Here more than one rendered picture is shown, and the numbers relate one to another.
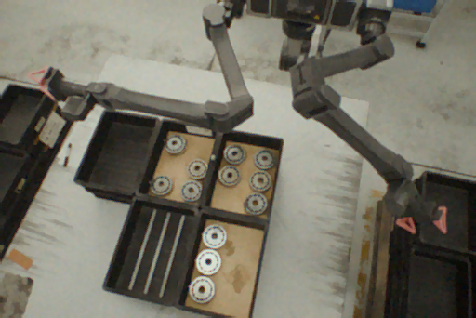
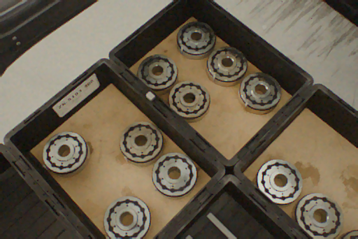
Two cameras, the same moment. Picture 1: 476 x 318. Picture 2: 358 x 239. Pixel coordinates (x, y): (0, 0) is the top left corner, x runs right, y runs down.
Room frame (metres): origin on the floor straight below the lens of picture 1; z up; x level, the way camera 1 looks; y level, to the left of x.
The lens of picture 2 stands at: (0.40, 0.40, 1.69)
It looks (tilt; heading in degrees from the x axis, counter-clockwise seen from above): 67 degrees down; 299
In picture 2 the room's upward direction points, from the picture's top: 2 degrees counter-clockwise
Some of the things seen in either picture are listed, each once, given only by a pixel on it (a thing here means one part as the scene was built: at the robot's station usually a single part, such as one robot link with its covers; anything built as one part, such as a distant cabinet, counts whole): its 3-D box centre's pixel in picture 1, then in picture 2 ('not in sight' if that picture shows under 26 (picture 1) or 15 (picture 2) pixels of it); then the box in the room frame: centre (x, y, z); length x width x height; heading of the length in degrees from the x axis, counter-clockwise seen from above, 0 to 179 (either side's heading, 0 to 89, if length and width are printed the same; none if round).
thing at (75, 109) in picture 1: (87, 103); not in sight; (0.63, 0.45, 1.45); 0.12 x 0.11 x 0.09; 70
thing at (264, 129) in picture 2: (244, 173); (208, 69); (0.56, -0.02, 0.92); 0.40 x 0.30 x 0.02; 162
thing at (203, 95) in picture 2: (230, 175); (189, 98); (0.58, 0.04, 0.86); 0.10 x 0.10 x 0.01
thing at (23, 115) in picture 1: (33, 129); not in sight; (1.26, 1.37, 0.37); 0.40 x 0.30 x 0.45; 160
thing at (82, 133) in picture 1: (85, 140); not in sight; (0.94, 0.82, 0.70); 0.33 x 0.23 x 0.01; 160
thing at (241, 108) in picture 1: (219, 65); not in sight; (0.72, 0.03, 1.45); 0.45 x 0.14 x 0.10; 10
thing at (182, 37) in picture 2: (264, 158); (196, 37); (0.64, -0.13, 0.86); 0.10 x 0.10 x 0.01
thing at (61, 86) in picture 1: (66, 86); not in sight; (0.70, 0.52, 1.45); 0.07 x 0.07 x 0.10; 70
